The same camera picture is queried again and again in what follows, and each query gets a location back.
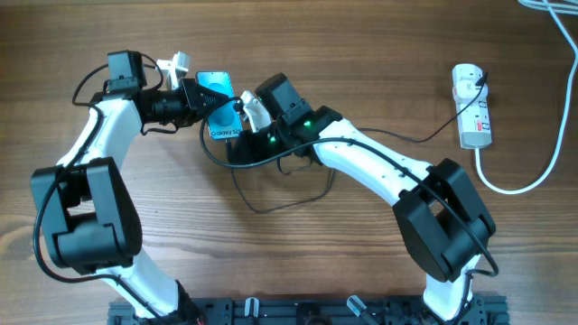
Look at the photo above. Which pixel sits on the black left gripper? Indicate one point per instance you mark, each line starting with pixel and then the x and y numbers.
pixel 192 95

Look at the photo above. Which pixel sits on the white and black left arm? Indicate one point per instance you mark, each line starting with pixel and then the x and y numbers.
pixel 87 227

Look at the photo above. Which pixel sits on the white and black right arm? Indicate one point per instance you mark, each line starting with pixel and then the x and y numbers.
pixel 444 224

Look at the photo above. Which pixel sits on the white USB charger plug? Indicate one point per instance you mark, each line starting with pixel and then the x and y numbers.
pixel 466 90

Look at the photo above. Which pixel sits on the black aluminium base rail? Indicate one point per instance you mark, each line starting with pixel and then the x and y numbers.
pixel 482 310

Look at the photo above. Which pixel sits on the white power strip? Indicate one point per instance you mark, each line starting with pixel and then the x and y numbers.
pixel 473 118

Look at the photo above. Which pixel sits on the Galaxy S25 smartphone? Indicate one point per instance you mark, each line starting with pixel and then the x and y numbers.
pixel 224 123

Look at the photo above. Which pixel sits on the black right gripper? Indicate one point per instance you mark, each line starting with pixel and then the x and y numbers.
pixel 248 139

